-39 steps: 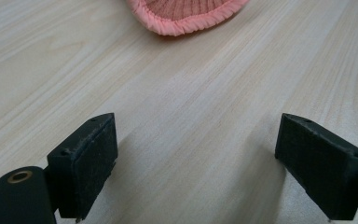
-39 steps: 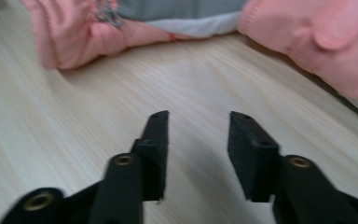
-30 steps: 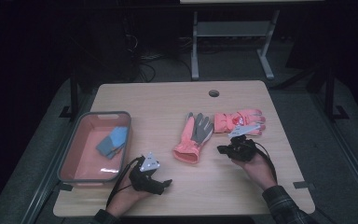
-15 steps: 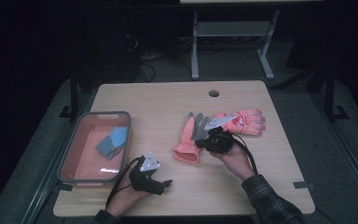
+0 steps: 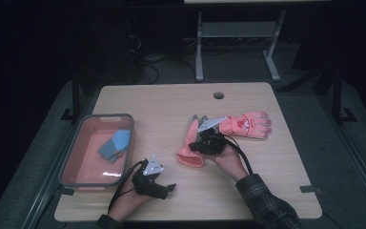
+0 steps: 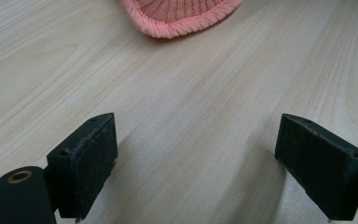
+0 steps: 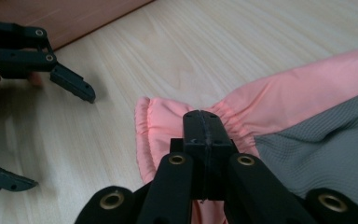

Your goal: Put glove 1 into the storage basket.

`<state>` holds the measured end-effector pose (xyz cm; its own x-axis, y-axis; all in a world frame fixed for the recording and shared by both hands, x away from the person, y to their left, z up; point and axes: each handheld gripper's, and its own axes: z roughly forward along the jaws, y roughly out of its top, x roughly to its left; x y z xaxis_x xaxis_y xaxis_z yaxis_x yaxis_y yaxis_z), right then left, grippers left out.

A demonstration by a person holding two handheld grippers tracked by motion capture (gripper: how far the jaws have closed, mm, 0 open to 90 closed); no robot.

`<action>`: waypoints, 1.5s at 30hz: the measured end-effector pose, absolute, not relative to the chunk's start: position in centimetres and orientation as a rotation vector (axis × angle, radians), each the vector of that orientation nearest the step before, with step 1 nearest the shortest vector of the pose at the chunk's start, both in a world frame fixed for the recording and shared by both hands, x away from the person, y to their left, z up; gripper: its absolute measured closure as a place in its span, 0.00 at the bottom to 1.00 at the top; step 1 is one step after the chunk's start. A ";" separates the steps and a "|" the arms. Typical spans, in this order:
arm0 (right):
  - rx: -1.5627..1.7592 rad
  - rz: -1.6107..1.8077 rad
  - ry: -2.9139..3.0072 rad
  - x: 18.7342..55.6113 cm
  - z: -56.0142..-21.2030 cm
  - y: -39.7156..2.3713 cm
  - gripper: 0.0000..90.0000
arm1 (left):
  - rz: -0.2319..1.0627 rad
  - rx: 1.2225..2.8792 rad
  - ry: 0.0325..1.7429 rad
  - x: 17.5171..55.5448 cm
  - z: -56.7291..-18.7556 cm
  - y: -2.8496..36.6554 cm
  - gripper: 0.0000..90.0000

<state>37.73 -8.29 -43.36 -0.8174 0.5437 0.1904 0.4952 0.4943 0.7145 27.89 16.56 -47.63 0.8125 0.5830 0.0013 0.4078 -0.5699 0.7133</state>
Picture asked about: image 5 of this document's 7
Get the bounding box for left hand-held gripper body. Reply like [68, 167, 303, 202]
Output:
[131, 155, 170, 201]

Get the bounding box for pink plastic basin grey rim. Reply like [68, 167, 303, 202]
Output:
[57, 113, 135, 192]

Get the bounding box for pink ski glove red print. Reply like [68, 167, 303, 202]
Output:
[217, 111, 273, 140]

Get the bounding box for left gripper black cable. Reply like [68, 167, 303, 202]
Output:
[107, 159, 148, 215]

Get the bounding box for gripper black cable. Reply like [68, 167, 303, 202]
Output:
[107, 159, 148, 215]
[223, 135, 254, 177]

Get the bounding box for grey tape strip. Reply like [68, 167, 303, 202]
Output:
[59, 186, 76, 197]
[298, 184, 323, 196]

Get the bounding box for black metal post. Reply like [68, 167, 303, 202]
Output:
[71, 71, 81, 124]

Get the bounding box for tangle of floor cables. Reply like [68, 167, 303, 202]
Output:
[124, 15, 198, 86]

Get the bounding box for person's left hand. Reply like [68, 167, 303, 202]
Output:
[107, 177, 154, 223]

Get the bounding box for pink ski glove grey palm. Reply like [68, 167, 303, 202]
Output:
[175, 114, 219, 169]

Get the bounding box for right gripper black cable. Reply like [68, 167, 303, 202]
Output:
[223, 135, 254, 177]

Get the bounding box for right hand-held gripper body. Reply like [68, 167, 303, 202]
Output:
[195, 115, 229, 157]

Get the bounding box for aluminium frame rail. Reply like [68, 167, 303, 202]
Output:
[316, 94, 366, 213]
[21, 94, 100, 229]

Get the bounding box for grey metal stand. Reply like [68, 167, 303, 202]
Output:
[194, 9, 287, 83]

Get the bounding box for person's right hand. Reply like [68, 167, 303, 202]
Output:
[207, 143, 250, 183]

